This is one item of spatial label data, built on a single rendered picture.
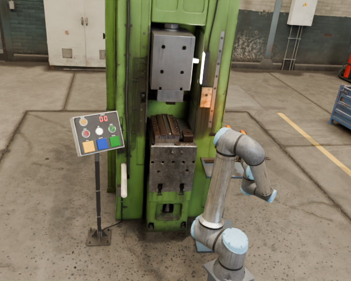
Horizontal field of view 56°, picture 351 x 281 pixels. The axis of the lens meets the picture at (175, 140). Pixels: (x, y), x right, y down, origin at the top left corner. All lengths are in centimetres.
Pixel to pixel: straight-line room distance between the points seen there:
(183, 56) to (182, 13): 31
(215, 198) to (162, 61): 111
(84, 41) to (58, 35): 55
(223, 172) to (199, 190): 142
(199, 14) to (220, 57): 37
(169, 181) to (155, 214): 41
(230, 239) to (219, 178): 35
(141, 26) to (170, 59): 32
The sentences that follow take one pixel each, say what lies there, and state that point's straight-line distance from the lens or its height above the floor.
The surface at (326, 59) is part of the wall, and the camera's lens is 1043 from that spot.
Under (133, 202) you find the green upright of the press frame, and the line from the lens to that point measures 321.
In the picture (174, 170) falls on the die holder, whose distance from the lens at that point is 280.
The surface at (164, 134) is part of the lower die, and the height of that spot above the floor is 99.
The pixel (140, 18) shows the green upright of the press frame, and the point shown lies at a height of 185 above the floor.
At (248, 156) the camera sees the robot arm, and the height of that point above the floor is 136.
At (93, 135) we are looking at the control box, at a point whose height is 107.
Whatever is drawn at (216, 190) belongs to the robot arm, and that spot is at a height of 111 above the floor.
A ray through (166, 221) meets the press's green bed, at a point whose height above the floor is 13.
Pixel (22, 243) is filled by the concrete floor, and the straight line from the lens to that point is 325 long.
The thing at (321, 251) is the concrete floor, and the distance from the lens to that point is 346.
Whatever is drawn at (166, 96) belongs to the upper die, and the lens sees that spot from 256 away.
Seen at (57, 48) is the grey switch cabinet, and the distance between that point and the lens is 796.
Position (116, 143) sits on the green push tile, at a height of 100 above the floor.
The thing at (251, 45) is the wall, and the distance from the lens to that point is 925.
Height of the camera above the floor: 216
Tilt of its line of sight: 27 degrees down
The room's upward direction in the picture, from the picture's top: 5 degrees clockwise
